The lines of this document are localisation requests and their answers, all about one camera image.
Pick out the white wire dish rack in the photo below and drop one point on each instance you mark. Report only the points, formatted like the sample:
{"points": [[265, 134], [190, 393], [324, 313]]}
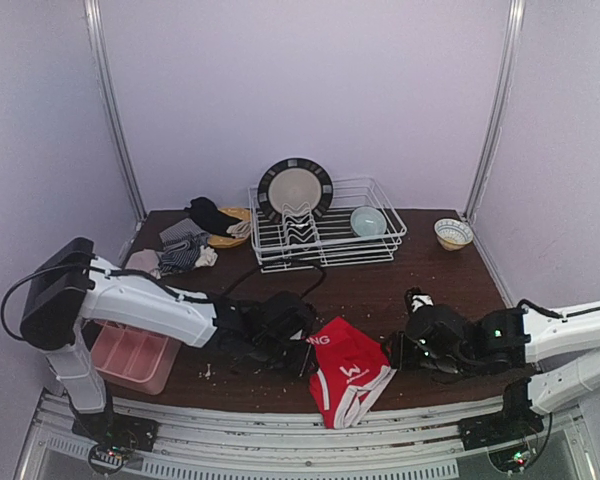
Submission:
{"points": [[302, 238]]}

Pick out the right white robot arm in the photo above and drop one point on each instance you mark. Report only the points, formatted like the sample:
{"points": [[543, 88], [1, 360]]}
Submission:
{"points": [[527, 334]]}

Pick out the metal frame post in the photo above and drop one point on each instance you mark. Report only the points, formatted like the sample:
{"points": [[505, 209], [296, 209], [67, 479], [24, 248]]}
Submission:
{"points": [[97, 41], [514, 27]]}

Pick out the light blue bowl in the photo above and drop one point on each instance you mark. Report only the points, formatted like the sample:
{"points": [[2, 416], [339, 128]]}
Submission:
{"points": [[366, 221]]}

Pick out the pink plastic organizer box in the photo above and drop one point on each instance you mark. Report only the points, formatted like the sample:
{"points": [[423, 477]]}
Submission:
{"points": [[131, 358]]}

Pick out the beige pink underwear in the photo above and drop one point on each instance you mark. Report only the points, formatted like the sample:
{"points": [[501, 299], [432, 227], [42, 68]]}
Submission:
{"points": [[146, 260]]}

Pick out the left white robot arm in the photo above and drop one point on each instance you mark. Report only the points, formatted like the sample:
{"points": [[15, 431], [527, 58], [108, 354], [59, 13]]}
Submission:
{"points": [[48, 308]]}

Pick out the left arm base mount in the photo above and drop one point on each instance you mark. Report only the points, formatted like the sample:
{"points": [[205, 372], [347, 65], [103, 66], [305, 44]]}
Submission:
{"points": [[116, 440]]}

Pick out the left metal frame post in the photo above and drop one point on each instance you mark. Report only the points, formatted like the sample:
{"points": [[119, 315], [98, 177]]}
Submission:
{"points": [[97, 41]]}

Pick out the patterned white yellow bowl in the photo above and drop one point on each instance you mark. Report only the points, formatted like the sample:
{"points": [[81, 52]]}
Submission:
{"points": [[452, 234]]}

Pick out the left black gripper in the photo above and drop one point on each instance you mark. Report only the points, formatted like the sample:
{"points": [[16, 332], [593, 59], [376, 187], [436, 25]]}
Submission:
{"points": [[290, 357]]}

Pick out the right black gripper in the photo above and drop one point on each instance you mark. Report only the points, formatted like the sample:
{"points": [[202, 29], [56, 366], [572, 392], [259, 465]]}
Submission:
{"points": [[397, 353]]}

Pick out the striped navy underwear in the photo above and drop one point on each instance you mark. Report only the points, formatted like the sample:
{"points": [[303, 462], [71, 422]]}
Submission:
{"points": [[185, 248]]}

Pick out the white cream sock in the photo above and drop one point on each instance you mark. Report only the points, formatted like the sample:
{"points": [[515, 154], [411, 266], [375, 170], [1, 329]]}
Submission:
{"points": [[240, 230]]}

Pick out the black rimmed grey plate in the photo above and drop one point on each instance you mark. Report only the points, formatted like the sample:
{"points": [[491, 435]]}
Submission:
{"points": [[293, 186]]}

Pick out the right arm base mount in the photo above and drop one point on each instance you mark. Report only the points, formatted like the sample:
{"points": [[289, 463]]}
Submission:
{"points": [[514, 437]]}

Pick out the red white-trimmed underwear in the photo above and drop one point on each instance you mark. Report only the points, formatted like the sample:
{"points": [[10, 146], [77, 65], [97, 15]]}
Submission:
{"points": [[352, 372]]}

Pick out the right metal frame post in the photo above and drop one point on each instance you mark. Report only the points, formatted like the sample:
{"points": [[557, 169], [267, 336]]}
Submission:
{"points": [[514, 27]]}

